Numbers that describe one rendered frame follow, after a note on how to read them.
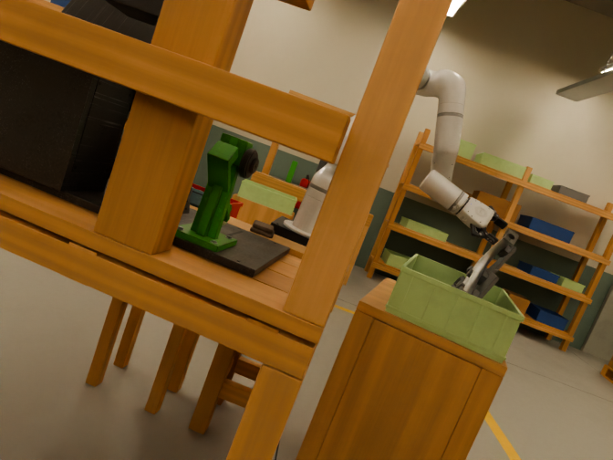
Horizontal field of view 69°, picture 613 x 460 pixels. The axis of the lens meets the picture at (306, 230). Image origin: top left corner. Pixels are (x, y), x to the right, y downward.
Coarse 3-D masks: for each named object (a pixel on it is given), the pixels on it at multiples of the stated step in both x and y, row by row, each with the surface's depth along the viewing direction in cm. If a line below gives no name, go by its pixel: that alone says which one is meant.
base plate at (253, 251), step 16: (16, 176) 111; (48, 192) 110; (64, 192) 109; (80, 192) 114; (96, 192) 121; (96, 208) 108; (176, 240) 105; (240, 240) 128; (256, 240) 136; (208, 256) 105; (224, 256) 105; (240, 256) 110; (256, 256) 116; (272, 256) 122; (240, 272) 104; (256, 272) 106
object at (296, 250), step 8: (192, 208) 149; (232, 224) 148; (240, 224) 153; (248, 224) 159; (272, 240) 146; (280, 240) 151; (288, 240) 156; (296, 248) 147; (304, 248) 152; (296, 256) 144
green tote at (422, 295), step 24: (408, 264) 164; (432, 264) 208; (408, 288) 153; (432, 288) 151; (456, 288) 148; (408, 312) 154; (432, 312) 151; (456, 312) 149; (480, 312) 146; (504, 312) 144; (456, 336) 148; (480, 336) 146; (504, 336) 144; (504, 360) 144
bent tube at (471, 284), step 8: (512, 232) 154; (504, 240) 154; (512, 240) 152; (496, 248) 158; (488, 256) 160; (480, 264) 160; (480, 272) 158; (472, 280) 154; (464, 288) 152; (472, 288) 152
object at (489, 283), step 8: (504, 248) 157; (512, 248) 156; (504, 256) 157; (496, 264) 160; (488, 272) 162; (488, 280) 154; (496, 280) 148; (480, 288) 156; (488, 288) 149; (480, 296) 150
